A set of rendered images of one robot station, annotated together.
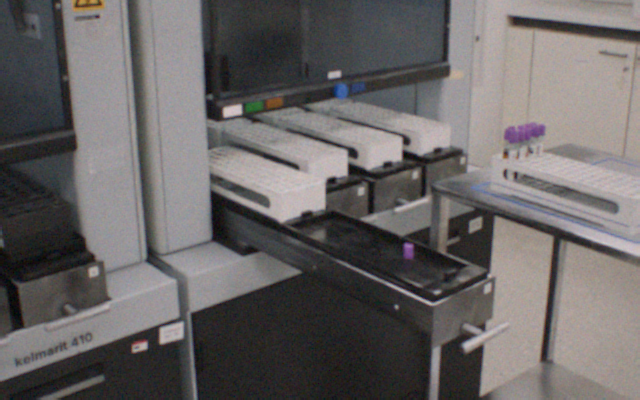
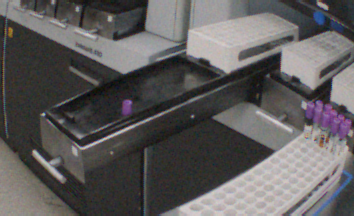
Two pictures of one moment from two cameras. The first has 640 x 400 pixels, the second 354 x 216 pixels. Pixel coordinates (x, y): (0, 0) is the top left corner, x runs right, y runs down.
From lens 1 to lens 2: 1.49 m
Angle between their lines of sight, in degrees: 74
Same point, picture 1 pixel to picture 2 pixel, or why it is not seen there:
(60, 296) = (95, 22)
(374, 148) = (336, 84)
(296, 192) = (200, 37)
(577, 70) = not seen: outside the picture
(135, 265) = (171, 41)
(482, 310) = (73, 165)
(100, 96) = not seen: outside the picture
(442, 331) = (47, 142)
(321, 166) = (290, 61)
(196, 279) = not seen: hidden behind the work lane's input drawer
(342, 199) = (287, 98)
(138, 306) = (124, 55)
